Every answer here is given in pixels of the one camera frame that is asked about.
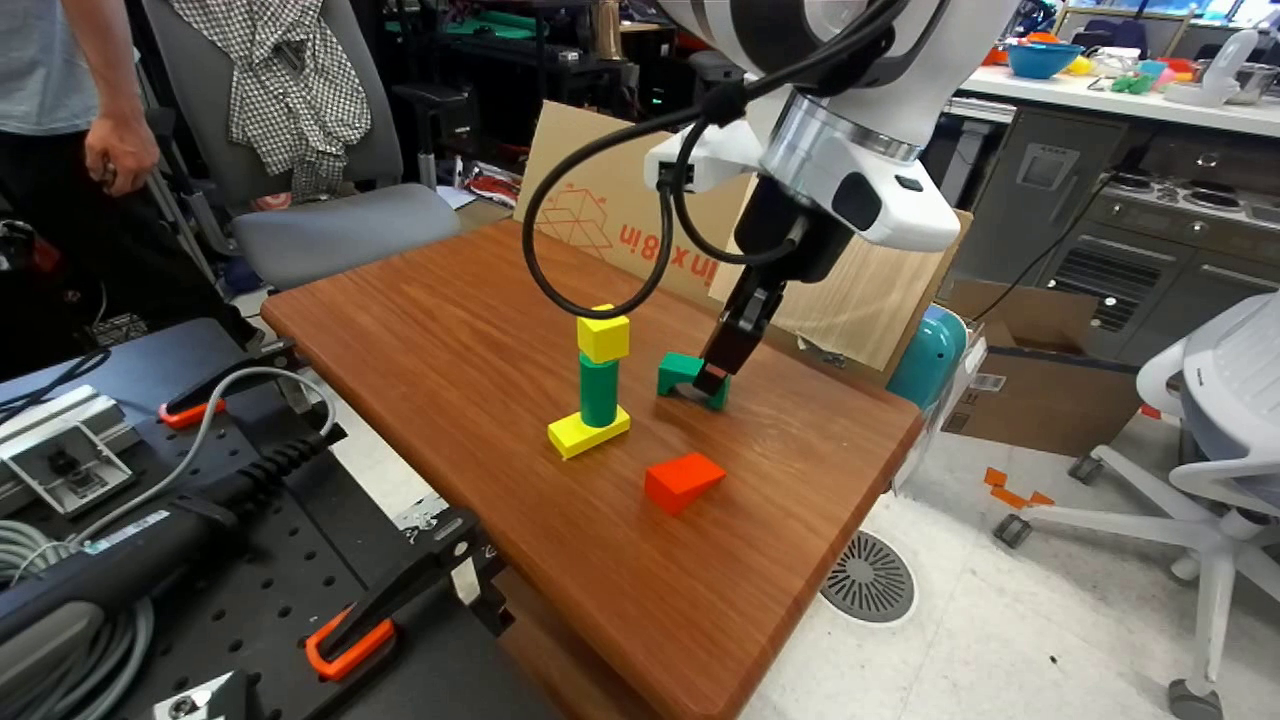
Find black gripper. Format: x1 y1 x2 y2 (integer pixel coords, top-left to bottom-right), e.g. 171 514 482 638
698 177 856 385

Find green bridge block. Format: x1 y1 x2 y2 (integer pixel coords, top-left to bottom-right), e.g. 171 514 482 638
650 347 737 415

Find person bare forearm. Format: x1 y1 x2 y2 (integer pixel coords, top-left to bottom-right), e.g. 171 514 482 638
57 0 142 133

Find yellow cube block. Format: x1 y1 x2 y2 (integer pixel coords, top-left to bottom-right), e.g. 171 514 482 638
570 311 636 366

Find green cylinder block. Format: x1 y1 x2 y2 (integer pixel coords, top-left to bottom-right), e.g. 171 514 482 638
574 354 629 434

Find orange block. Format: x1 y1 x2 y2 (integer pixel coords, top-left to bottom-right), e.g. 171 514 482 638
642 448 731 515

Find yellow flat block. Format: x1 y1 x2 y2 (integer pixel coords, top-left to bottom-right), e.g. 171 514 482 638
544 401 636 466

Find person bare hand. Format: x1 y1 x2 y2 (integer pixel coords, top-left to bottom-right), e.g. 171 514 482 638
79 118 165 199

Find teal round bin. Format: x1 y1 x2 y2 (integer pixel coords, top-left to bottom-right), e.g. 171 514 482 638
883 299 972 415

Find flat cardboard box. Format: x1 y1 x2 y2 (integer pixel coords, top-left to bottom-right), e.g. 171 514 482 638
511 95 976 376

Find round floor drain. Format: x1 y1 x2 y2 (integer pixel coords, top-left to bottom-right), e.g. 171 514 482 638
816 529 920 628

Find brown cardboard box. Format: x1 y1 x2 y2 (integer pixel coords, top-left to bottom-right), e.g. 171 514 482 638
937 272 1153 461

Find orange floor tape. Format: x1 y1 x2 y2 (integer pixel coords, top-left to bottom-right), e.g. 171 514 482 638
980 466 1057 515

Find blue bowl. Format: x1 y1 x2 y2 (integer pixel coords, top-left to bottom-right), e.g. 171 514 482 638
1002 35 1079 85

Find gray drawer cabinet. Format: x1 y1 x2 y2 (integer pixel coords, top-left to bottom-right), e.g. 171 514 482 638
933 63 1280 374

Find gray chair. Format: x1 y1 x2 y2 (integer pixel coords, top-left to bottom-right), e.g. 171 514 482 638
135 0 462 292

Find white office chair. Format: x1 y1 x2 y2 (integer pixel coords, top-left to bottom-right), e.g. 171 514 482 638
990 289 1280 720

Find patterned cloth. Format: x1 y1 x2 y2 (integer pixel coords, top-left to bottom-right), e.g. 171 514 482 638
165 0 377 205

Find black perforated breadboard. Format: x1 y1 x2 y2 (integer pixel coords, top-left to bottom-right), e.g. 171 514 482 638
0 316 562 720

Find square marker tag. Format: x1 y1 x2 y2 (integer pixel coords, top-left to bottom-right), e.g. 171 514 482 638
0 422 135 515

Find person body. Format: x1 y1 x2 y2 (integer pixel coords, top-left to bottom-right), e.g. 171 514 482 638
0 0 112 385

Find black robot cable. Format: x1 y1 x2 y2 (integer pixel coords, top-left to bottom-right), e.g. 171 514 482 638
516 0 913 324

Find black clamp orange handle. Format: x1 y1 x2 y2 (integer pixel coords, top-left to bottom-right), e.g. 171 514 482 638
157 358 291 438
300 514 503 687

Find thin gray cable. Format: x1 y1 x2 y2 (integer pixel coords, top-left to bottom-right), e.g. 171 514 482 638
12 360 340 594

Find thick black cable connector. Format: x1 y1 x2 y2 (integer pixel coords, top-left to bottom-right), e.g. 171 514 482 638
0 415 352 643

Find aluminium rail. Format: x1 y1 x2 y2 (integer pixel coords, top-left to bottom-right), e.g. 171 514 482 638
0 380 122 445

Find coiled gray cables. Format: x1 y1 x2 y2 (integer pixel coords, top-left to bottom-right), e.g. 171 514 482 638
0 515 157 720

